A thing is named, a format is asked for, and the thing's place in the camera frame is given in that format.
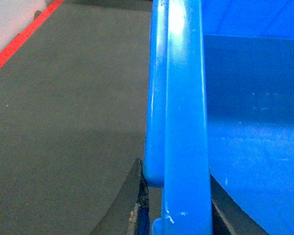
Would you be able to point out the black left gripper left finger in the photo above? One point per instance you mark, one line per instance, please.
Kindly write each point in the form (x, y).
(129, 212)

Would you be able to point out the large blue plastic crate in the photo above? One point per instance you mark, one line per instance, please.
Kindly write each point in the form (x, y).
(221, 103)

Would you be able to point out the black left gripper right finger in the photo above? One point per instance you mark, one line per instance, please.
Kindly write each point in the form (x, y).
(228, 218)

